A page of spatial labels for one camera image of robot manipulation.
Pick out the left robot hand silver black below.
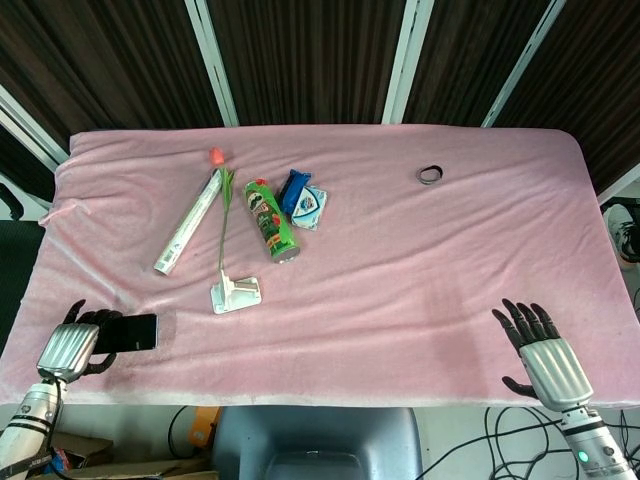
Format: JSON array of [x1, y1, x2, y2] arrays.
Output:
[[37, 298, 124, 385]]

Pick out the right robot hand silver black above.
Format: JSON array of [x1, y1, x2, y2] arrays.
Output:
[[491, 298, 595, 413]]

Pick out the black screen smartphone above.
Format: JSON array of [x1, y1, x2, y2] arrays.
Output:
[[92, 313, 159, 356]]

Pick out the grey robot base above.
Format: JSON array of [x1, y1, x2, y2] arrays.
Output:
[[211, 406, 424, 480]]

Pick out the white phone stand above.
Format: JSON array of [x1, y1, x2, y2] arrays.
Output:
[[210, 269, 264, 316]]

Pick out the black chair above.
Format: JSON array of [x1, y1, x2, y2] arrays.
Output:
[[0, 172, 52, 354]]

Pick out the brown cardboard box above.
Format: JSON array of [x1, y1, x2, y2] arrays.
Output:
[[29, 430, 219, 480]]

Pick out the orange object under table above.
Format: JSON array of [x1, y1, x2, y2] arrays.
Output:
[[191, 406, 222, 447]]

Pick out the black and white shoe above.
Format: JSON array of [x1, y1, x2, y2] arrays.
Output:
[[601, 196, 640, 265]]

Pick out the long white tube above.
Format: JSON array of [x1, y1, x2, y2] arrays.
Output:
[[153, 169, 224, 276]]

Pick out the pink table cloth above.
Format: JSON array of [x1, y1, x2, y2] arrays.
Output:
[[0, 123, 640, 410]]

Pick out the green Pringles can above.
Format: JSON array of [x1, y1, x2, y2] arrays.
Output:
[[242, 178, 302, 265]]

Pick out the red artificial tulip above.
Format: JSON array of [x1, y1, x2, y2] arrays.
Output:
[[208, 146, 237, 274]]

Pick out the white tissue pack blue print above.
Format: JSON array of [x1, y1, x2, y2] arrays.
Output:
[[288, 184, 330, 232]]

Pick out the dark brown screen panel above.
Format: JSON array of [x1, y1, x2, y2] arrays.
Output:
[[206, 0, 417, 127], [499, 0, 640, 195], [0, 0, 224, 169], [403, 0, 552, 127]]

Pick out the black floor cables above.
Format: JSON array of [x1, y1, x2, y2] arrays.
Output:
[[414, 405, 640, 480]]

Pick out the black cable loop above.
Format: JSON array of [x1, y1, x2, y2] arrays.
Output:
[[166, 405, 197, 459]]

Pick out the white screen frame post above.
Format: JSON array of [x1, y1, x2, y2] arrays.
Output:
[[0, 83, 70, 174], [381, 0, 435, 126], [481, 0, 567, 129], [183, 0, 241, 127], [596, 163, 640, 205]]

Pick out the black wristband ring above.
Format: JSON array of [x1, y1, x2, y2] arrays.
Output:
[[415, 164, 445, 188]]

